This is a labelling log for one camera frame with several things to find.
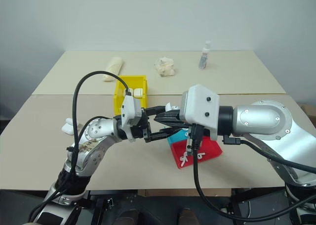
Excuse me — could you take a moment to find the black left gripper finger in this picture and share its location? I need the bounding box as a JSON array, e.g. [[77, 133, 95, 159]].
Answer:
[[145, 105, 167, 118], [151, 128, 177, 140]]

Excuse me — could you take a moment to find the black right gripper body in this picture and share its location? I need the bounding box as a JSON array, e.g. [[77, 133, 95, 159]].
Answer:
[[182, 123, 193, 157]]

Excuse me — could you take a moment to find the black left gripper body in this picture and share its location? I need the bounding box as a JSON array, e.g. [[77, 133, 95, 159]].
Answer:
[[129, 107, 153, 143]]

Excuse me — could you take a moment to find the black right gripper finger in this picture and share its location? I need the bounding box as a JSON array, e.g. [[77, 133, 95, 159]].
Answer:
[[153, 109, 181, 123], [158, 121, 190, 131]]

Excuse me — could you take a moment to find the yellow plastic bin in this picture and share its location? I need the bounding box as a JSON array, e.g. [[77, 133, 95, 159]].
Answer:
[[113, 75, 149, 117]]

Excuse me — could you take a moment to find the blue plastic tray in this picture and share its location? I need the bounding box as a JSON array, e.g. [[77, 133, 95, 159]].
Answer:
[[167, 129, 191, 146]]

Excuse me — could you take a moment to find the red plastic tray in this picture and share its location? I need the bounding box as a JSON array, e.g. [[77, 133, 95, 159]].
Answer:
[[170, 137, 223, 170]]

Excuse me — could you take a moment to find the crumpled plastic bag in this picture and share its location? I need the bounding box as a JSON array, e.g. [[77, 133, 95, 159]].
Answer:
[[154, 56, 177, 77]]

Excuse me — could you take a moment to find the beige rolled packet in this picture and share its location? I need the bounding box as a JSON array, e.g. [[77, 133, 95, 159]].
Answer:
[[101, 57, 124, 83]]

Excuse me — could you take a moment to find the clear spray bottle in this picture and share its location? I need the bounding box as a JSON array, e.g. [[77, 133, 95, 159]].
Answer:
[[197, 40, 211, 70]]

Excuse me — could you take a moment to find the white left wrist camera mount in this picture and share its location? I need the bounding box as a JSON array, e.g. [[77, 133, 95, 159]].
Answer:
[[120, 94, 143, 142]]

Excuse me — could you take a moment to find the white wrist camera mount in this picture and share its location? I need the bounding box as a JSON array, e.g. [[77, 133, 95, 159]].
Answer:
[[120, 94, 143, 142], [178, 84, 221, 140]]

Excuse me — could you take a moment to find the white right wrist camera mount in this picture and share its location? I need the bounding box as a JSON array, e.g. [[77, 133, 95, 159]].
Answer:
[[178, 84, 221, 140]]

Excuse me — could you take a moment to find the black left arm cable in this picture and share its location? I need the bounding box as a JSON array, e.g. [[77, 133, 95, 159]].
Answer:
[[29, 71, 132, 225]]

